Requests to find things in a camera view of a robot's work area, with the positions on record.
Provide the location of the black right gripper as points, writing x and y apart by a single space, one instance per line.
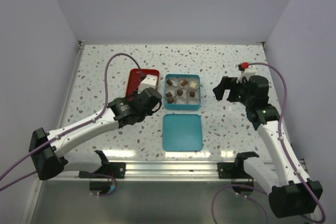
227 83

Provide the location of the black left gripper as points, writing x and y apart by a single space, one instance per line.
149 113

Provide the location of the milk chocolate rectangular piece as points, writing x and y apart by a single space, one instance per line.
184 83

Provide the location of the teal tin box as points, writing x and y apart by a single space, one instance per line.
181 107

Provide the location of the dark square ridged chocolate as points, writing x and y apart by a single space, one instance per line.
179 92

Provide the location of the teal tin lid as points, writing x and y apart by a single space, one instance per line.
182 133

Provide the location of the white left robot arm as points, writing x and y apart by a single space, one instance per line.
50 150

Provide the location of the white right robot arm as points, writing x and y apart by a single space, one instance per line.
290 190

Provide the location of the red lacquer tray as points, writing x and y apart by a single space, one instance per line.
135 78

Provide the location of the white paper cup liners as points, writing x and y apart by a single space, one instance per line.
185 99

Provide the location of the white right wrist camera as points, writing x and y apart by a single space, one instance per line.
246 72

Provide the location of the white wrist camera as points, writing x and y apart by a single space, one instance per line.
246 72
149 81

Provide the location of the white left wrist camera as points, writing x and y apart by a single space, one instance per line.
149 81

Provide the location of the aluminium table frame rail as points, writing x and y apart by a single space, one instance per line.
63 112

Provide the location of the front aluminium mounting rail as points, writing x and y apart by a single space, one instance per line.
160 171

